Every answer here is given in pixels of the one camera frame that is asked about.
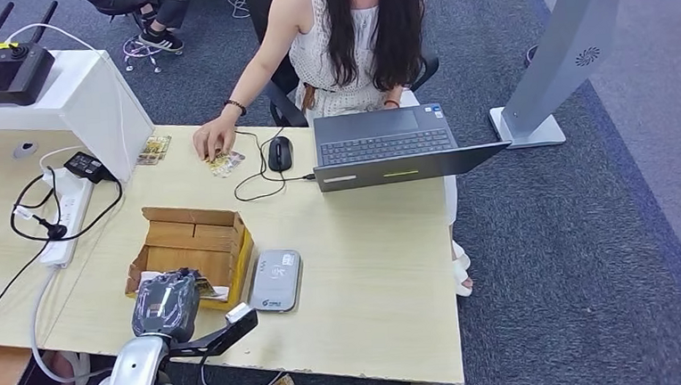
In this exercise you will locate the grey kiosk stand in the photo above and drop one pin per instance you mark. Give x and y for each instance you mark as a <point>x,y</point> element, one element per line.
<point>563,53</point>

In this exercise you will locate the seated person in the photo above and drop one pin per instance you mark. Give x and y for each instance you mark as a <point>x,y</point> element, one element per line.
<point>332,55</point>

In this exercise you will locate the person's right forearm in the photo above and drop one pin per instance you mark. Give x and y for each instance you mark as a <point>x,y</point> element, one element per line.
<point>254,81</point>

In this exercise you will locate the black remote controller with antennas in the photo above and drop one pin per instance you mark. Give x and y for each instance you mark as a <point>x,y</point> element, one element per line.
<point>2,73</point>

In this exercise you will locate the white charger plug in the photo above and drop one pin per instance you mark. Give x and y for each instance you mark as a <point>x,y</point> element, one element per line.
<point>58,180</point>

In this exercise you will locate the white desk partition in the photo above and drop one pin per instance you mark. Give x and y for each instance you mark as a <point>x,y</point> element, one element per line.
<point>98,105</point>

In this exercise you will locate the grey desk grommet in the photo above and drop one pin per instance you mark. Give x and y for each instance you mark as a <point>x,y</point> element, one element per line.
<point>25,150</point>

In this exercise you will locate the white power strip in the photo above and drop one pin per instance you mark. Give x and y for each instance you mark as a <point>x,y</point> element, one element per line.
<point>70,225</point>

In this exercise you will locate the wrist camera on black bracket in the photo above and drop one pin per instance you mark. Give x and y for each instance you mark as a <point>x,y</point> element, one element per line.
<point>238,314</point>

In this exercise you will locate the grey card reader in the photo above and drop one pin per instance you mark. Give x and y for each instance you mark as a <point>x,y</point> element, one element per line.
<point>275,281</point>

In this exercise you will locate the person's right hand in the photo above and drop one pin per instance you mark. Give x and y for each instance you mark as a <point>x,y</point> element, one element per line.
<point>214,137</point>

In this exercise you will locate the chrome base stool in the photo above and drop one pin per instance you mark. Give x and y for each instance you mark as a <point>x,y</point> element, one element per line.
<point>141,52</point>

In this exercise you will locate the black power adapter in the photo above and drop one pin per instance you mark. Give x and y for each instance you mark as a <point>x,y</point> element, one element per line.
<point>86,167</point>

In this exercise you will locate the dark grey laptop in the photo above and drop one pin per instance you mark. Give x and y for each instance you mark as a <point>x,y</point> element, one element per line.
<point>385,147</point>

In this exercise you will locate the person in background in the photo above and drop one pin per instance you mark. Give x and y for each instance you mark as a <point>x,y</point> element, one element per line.
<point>157,7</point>

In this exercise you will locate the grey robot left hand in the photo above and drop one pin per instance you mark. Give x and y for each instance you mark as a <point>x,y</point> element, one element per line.
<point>167,305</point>

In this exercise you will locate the black computer mouse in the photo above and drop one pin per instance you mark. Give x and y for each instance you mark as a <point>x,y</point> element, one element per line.
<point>279,153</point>

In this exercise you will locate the open cardboard box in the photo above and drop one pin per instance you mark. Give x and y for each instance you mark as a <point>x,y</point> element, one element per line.
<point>192,241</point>

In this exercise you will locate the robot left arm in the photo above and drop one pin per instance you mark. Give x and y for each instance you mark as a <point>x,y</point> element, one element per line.
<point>132,369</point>

